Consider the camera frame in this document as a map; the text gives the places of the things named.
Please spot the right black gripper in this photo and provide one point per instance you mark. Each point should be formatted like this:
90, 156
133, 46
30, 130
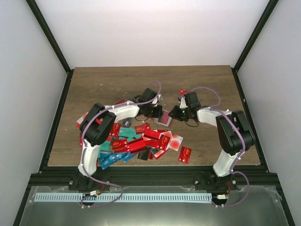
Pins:
175, 115

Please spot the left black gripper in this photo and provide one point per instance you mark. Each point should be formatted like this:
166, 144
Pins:
158, 113

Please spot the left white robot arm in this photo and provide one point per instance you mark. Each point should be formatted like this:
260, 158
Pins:
96, 126

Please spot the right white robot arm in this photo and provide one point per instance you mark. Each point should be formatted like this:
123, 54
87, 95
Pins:
235, 133

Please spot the red gold card upper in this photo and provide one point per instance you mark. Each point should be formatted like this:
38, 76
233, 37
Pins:
140, 129

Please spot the lone red card far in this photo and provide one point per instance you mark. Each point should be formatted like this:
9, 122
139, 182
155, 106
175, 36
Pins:
182, 91

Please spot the black VIP card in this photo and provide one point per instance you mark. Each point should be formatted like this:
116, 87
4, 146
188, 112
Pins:
127, 122

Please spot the teal VIP card centre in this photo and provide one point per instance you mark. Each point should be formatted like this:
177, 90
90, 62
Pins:
129, 133

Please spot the white red circle card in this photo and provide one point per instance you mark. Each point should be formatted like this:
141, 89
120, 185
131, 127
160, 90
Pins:
175, 142

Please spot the red VIP card right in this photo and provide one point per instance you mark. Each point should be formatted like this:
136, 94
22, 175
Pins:
184, 155

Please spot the red gold VIP card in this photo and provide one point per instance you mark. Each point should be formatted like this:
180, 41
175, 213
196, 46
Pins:
120, 146

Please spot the blue card front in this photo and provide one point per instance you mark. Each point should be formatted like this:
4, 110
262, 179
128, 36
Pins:
109, 159

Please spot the white red card left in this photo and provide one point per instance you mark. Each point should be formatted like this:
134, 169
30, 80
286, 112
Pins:
80, 120

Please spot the light blue slotted strip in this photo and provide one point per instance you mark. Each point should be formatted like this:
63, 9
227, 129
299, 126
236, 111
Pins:
126, 197

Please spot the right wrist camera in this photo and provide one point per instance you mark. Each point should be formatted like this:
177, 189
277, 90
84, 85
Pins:
182, 102

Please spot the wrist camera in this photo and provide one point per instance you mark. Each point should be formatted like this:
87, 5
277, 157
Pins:
158, 99
182, 102

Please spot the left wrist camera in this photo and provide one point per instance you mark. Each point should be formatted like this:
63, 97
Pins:
158, 99

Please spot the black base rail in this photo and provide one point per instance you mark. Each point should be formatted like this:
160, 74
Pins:
149, 176

